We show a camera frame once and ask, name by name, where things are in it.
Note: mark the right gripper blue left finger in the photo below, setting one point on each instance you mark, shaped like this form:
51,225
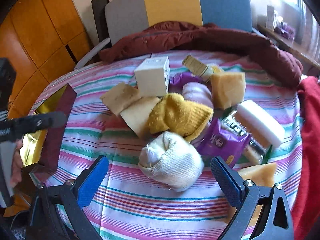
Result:
89,180

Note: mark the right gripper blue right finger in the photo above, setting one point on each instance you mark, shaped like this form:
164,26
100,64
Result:
229,181

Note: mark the purple snack packet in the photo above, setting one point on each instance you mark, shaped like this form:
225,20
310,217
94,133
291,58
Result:
221,142
177,82

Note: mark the white foam block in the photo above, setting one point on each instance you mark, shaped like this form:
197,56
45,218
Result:
264,128

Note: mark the white sock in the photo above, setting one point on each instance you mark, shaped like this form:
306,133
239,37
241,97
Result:
170,160

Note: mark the yellow sponge chunk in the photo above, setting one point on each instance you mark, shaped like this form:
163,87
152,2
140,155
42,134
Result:
228,89

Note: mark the pink striped sock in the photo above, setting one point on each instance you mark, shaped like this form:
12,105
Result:
197,92

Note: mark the white cardboard box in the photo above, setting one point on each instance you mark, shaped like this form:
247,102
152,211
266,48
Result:
152,76

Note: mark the small green white carton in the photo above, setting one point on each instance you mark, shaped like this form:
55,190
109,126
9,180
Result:
198,68

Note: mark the cracker packet green trim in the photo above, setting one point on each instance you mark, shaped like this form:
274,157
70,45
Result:
257,148

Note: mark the person's left hand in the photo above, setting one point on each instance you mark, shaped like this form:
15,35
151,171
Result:
17,165

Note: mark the tan sponge at edge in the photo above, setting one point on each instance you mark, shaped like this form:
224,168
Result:
262,175

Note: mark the striped pink green bedspread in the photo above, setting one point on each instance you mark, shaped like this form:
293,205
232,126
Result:
131,205

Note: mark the red blanket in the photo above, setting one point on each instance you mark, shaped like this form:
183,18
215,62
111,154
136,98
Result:
305,211

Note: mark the orange wooden wardrobe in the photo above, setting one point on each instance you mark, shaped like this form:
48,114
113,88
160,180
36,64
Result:
43,40

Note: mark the wooden side shelf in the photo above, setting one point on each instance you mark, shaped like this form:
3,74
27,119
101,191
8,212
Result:
293,30

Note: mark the maroon puffer jacket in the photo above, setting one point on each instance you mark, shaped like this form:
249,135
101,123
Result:
174,35

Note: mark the grey yellow blue chair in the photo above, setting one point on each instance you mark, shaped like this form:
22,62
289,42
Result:
126,17

